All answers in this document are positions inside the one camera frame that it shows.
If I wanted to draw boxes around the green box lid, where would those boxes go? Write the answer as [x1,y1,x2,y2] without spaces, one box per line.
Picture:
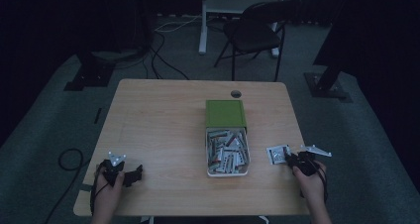
[204,99,248,130]

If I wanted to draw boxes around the black stand with base plate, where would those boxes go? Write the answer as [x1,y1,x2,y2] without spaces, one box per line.
[62,50,116,92]

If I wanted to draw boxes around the white desk frame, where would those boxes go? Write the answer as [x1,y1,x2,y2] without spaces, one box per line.
[198,0,289,58]

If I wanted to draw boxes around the black slanted stand with base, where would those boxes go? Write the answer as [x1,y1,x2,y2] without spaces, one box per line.
[303,0,354,104]

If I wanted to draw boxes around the person's right hand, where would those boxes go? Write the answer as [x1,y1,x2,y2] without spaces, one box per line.
[291,160,328,202]

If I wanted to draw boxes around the black folding chair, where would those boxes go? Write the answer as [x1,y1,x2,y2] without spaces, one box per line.
[213,0,302,83]

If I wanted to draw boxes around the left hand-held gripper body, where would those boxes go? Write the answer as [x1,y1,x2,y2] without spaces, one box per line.
[98,151,128,187]

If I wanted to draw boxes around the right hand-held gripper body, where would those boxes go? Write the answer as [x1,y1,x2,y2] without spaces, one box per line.
[291,144,333,177]

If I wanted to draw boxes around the white plastic drawer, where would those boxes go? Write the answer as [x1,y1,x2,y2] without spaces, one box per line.
[204,126,252,178]

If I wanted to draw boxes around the person's left hand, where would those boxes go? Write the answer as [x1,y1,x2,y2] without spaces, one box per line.
[94,170,126,203]

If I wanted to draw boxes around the small silver foil packet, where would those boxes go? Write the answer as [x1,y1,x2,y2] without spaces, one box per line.
[265,144,292,166]

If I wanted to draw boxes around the white floor cable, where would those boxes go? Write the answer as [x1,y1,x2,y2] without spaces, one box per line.
[154,14,203,34]

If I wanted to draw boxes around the pile of silver packets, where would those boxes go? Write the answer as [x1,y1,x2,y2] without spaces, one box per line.
[207,129,249,174]

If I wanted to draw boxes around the right hand-held gripper cable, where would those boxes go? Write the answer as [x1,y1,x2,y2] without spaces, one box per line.
[316,162,329,204]

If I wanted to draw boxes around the hand-held gripper cable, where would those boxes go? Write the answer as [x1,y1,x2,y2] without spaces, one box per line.
[89,164,111,216]
[316,162,329,204]

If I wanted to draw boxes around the black floor cables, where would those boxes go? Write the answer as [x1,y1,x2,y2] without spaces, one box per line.
[113,29,191,81]

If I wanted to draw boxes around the left hand-held gripper cable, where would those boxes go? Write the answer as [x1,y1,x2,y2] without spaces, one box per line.
[89,164,111,216]

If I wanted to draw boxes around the black looped floor cable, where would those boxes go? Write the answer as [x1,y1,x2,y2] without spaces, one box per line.
[44,147,86,224]

